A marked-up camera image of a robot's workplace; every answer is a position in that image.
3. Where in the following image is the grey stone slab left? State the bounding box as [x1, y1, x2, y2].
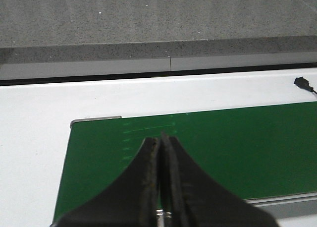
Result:
[0, 0, 317, 64]

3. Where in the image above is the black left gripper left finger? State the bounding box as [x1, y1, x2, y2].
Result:
[53, 138, 160, 227]

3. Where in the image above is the small black connector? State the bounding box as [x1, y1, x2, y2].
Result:
[293, 77, 317, 95]

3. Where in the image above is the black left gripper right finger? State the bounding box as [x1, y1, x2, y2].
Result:
[160, 133, 278, 227]

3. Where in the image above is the green conveyor belt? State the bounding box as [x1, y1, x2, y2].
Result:
[52, 101, 317, 224]

